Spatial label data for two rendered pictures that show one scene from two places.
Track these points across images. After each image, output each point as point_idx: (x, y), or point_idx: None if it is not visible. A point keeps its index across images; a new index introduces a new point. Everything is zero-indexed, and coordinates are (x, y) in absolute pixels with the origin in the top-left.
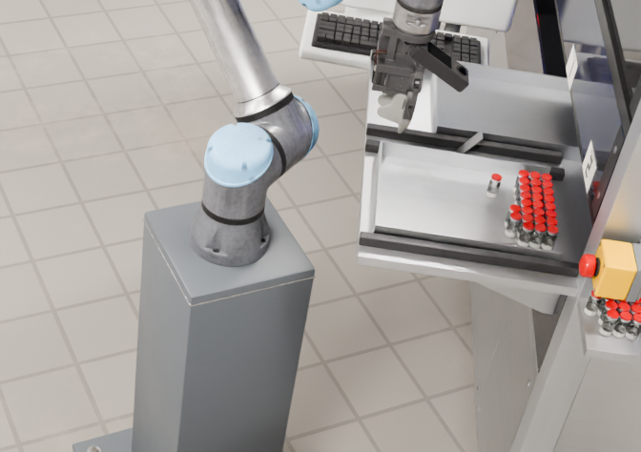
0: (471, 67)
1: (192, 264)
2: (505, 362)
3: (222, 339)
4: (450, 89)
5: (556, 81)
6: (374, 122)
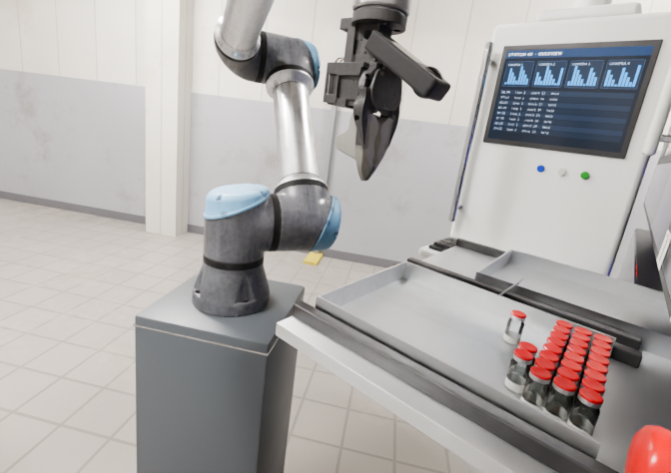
0: (545, 262)
1: (178, 298)
2: None
3: (170, 387)
4: (516, 271)
5: (646, 293)
6: None
